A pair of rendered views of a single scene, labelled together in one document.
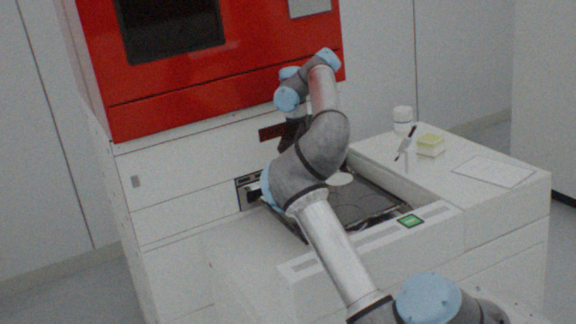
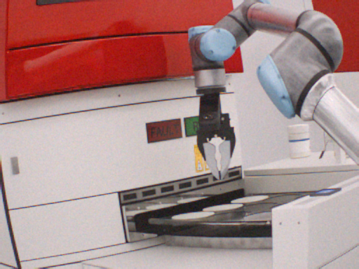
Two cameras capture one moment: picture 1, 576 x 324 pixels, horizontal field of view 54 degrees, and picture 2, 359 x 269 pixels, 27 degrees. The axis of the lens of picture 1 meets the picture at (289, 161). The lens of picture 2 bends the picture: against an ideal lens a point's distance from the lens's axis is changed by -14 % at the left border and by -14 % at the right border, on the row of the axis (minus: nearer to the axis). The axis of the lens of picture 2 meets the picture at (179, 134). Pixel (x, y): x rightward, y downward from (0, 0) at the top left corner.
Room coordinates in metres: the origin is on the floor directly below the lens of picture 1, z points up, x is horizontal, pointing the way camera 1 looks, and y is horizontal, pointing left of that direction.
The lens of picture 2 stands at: (-0.10, 0.79, 1.20)
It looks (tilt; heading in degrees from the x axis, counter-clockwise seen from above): 3 degrees down; 338
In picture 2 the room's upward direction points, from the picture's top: 6 degrees counter-clockwise
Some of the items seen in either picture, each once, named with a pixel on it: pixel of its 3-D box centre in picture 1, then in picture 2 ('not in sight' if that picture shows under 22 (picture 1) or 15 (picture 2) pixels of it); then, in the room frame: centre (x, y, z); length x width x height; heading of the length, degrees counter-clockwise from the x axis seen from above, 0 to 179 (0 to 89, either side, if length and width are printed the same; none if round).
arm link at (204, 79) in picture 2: (294, 109); (208, 79); (1.72, -0.04, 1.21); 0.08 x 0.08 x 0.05
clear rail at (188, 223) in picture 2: (279, 219); (207, 223); (1.59, 0.06, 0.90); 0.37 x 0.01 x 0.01; 24
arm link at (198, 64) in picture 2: (292, 86); (205, 47); (1.71, -0.04, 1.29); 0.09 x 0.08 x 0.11; 169
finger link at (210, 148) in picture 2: not in sight; (212, 160); (1.73, -0.03, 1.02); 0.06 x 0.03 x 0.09; 154
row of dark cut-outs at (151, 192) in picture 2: (291, 164); (184, 185); (1.86, -0.01, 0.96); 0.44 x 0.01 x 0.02; 114
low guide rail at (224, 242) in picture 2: not in sight; (245, 242); (1.56, -0.02, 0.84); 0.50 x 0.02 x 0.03; 24
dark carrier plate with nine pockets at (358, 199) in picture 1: (327, 200); (256, 207); (1.67, -0.11, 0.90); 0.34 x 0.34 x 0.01; 24
